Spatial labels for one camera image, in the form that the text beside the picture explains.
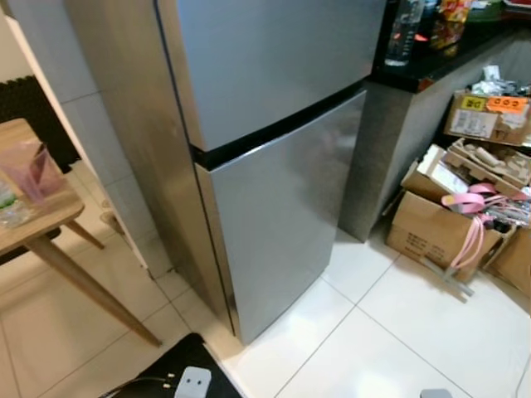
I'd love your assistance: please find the black foam panel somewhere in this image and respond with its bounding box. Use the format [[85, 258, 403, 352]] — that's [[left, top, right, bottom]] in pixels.
[[0, 76, 81, 171]]

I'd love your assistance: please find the pink translucent cup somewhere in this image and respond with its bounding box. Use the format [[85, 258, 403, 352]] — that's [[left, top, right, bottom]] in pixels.
[[0, 139, 67, 204]]

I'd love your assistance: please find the clear plastic container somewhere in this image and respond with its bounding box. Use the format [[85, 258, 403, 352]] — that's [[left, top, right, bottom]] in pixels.
[[0, 181, 36, 229]]

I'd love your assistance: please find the black kitchen countertop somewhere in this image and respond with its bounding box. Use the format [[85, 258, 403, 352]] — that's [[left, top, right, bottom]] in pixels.
[[371, 0, 531, 94]]

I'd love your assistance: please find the grey counter base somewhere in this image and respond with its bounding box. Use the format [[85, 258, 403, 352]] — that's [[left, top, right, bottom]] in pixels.
[[340, 37, 531, 243]]

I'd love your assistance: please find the yellow red snack bag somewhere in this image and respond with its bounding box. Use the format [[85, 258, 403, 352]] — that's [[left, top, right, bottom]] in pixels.
[[431, 0, 472, 30]]

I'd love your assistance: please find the cardboard insert tray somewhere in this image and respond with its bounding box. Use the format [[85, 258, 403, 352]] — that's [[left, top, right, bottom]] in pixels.
[[446, 138, 531, 187]]

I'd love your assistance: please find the printed brown carton box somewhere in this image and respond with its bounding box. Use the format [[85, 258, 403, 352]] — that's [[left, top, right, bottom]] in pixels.
[[386, 191, 503, 283]]

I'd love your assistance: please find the green plastic bowl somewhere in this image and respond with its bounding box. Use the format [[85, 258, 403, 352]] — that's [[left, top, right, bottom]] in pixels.
[[469, 0, 509, 19]]

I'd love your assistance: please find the wooden table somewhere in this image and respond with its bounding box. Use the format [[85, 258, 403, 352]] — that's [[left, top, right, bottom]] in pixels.
[[0, 119, 163, 347]]

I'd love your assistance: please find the cardboard box with orange label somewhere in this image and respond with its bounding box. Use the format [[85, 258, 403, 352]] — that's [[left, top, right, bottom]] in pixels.
[[444, 87, 531, 148]]

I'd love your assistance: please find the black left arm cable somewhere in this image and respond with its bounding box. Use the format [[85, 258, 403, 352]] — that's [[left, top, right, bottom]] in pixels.
[[98, 376, 177, 397]]

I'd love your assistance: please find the silver fridge cabinet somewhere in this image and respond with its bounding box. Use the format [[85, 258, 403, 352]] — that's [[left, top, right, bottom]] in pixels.
[[65, 0, 241, 341]]

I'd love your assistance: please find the clear water bottle white lid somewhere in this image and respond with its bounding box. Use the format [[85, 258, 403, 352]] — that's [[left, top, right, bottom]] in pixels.
[[383, 0, 426, 67]]

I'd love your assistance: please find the white lidded cardboard box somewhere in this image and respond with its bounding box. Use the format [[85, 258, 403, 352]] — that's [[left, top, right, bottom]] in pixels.
[[402, 145, 470, 201]]

